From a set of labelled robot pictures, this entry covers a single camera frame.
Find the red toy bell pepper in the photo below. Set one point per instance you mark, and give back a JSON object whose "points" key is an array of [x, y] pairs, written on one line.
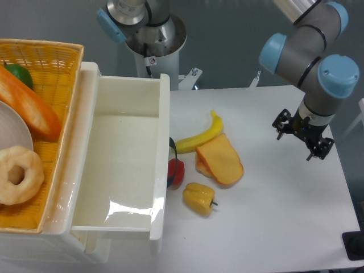
{"points": [[176, 171]]}

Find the green toy pepper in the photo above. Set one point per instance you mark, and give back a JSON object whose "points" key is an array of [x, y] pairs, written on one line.
{"points": [[21, 73]]}

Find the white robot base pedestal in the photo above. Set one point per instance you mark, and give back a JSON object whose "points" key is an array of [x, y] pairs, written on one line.
{"points": [[153, 34]]}

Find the beige toy bagel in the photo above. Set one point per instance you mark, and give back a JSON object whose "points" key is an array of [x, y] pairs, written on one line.
{"points": [[22, 174]]}

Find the orange crust bread slice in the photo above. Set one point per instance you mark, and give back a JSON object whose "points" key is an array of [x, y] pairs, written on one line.
{"points": [[222, 160]]}

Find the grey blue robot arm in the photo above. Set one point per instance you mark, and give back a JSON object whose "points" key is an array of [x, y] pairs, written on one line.
{"points": [[326, 81]]}

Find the white plastic drawer cabinet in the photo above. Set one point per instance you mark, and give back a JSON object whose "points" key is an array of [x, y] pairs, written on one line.
{"points": [[58, 242]]}

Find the yellow toy banana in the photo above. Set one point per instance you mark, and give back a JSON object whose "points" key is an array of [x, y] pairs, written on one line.
{"points": [[190, 144]]}

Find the yellow toy bell pepper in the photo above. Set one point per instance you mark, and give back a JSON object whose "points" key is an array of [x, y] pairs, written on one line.
{"points": [[199, 198]]}

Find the black drawer handle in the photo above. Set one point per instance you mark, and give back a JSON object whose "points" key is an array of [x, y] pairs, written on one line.
{"points": [[173, 147]]}

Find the yellow woven basket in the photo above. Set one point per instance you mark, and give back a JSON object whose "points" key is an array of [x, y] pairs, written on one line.
{"points": [[54, 67]]}

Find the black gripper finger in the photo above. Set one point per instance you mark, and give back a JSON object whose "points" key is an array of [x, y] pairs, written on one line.
{"points": [[319, 148], [282, 123]]}

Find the black device at edge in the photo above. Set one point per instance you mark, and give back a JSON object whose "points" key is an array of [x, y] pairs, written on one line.
{"points": [[353, 242]]}

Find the white plastic drawer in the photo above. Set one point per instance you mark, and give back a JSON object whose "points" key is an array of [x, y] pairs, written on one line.
{"points": [[124, 180]]}

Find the pale lower bread slice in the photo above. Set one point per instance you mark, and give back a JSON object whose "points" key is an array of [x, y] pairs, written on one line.
{"points": [[201, 167]]}

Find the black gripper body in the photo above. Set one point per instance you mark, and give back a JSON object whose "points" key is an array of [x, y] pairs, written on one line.
{"points": [[310, 134]]}

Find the white plate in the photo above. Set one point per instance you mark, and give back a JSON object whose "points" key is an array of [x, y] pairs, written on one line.
{"points": [[13, 130]]}

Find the white table frame bracket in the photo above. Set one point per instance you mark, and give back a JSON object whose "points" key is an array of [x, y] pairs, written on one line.
{"points": [[255, 80]]}

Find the orange toy baguette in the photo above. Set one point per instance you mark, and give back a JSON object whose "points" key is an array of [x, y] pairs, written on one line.
{"points": [[40, 118]]}

